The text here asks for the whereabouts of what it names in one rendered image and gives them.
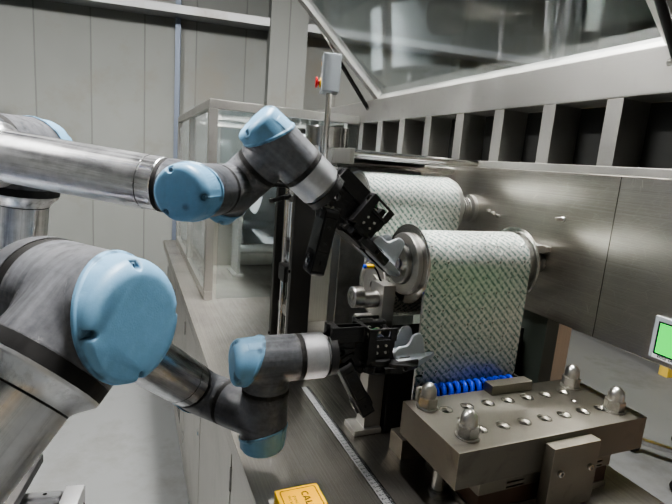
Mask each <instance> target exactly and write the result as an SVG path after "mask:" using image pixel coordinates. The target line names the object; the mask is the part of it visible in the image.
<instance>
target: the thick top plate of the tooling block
mask: <svg viewBox="0 0 672 504"><path fill-rule="evenodd" d="M560 382H561V379H560V380H552V381H545V382H538V383H532V389H531V390H526V391H519V392H513V393H506V394H499V395H490V394H489V393H487V392H486V391H484V390H480V391H472V392H465V393H458V394H450V395H443V396H437V398H438V401H437V406H438V410H437V411H436V412H432V413H429V412H424V411H421V410H419V409H418V408H417V407H416V403H417V401H416V400H415V399H414V400H407V401H403V405H402V414H401V423H400V433H401V435H402V436H403V437H404V438H405V439H406V440H407V441H408V442H409V443H410V444H411V445H412V446H413V447H414V448H415V449H416V450H417V452H418V453H419V454H420V455H421V456H422V457H423V458H424V459H425V460H426V461H427V462H428V463H429V464H430V465H431V466H432V468H433V469H434V470H435V471H436V472H437V473H438V474H439V475H440V476H441V477H442V478H443V479H444V480H445V481H446V482H447V484H448V485H449V486H450V487H451V488H452V489H453V490H454V491H456V490H460V489H465V488H469V487H473V486H478V485H482V484H486V483H491V482H495V481H499V480H504V479H508V478H512V477H517V476H521V475H525V474H529V473H534V472H538V471H541V467H542V461H543V455H544V450H545V444H546V443H548V442H553V441H558V440H563V439H567V438H572V437H577V436H582V435H587V434H592V435H594V436H596V437H597V438H599V439H600V440H601V445H600V450H599V455H598V458H599V457H603V456H607V455H612V454H616V453H620V452H625V451H629V450H633V449H638V448H641V443H642V438H643V434H644V429H645V424H646V419H647V417H646V416H644V415H642V414H640V413H638V412H636V411H635V410H633V409H631V408H629V407H627V406H626V407H625V415H615V414H611V413H609V412H607V411H605V410H604V409H603V408H602V405H603V404H604V399H605V396H606V395H604V394H602V393H600V392H598V391H596V390H595V389H593V388H591V387H589V386H587V385H585V384H583V383H581V382H580V390H577V391H575V390H569V389H566V388H564V387H562V386H561V385H560ZM468 408H470V409H473V410H475V411H476V413H477V415H478V419H479V420H478V425H479V437H480V438H479V441H478V442H477V443H465V442H462V441H460V440H459V439H457V438H456V436H455V431H456V430H457V424H458V420H460V417H461V414H462V412H463V411H464V410H465V409H468Z"/></svg>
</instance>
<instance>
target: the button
mask: <svg viewBox="0 0 672 504"><path fill-rule="evenodd" d="M274 504H328V503H327V501H326V500H325V498H324V496H323V494H322V492H321V490H320V489H319V487H318V485H317V483H312V484H307V485H302V486H297V487H292V488H287V489H282V490H277V491H275V492H274Z"/></svg>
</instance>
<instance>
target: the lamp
mask: <svg viewBox="0 0 672 504"><path fill-rule="evenodd" d="M655 352H656V353H658V354H661V355H663V356H666V357H668V358H671V359H672V327H671V326H668V325H665V324H662V323H660V328H659V333H658V338H657V342H656V347H655Z"/></svg>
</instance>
